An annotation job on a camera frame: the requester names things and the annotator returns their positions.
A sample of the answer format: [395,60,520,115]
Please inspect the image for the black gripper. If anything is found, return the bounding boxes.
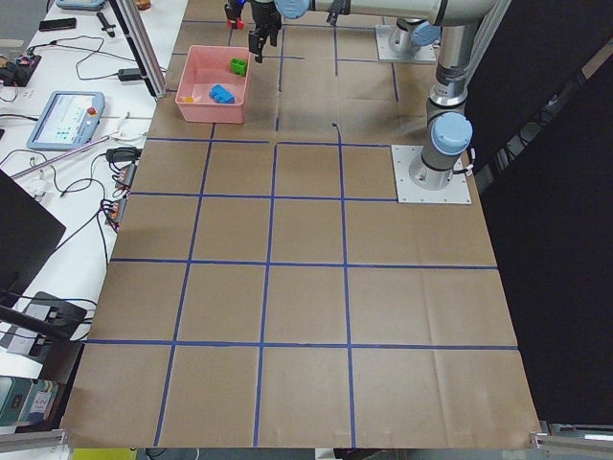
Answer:
[224,0,245,19]
[248,0,282,63]

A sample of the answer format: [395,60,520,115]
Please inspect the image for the red toy block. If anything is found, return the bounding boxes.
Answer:
[227,17,244,30]

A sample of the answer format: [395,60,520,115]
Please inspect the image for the green toy block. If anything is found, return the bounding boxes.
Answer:
[230,58,248,78]

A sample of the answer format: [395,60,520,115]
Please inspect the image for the blue toy block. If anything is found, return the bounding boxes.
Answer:
[209,84,236,104]

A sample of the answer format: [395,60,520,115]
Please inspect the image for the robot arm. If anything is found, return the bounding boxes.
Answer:
[224,1,442,58]
[249,1,496,191]

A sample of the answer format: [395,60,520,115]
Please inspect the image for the pink plastic box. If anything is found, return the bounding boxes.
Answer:
[175,45,251,124]

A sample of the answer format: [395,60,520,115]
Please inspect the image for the black power adapter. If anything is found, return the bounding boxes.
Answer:
[117,68,143,81]

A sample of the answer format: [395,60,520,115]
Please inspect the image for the black smartphone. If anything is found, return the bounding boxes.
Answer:
[38,17,77,32]

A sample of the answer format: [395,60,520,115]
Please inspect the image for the teach pendant tablet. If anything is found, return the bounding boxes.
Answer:
[26,91,105,151]

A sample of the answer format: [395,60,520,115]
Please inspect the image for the black monitor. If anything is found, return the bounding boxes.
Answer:
[1,172,66,308]

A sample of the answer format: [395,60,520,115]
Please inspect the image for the black monitor stand base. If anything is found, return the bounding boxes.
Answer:
[1,296,87,341]

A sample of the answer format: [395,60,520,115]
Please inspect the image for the aluminium frame post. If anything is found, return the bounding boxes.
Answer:
[109,0,168,101]

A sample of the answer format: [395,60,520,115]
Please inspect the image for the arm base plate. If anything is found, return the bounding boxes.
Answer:
[391,145,472,205]
[375,22,442,64]

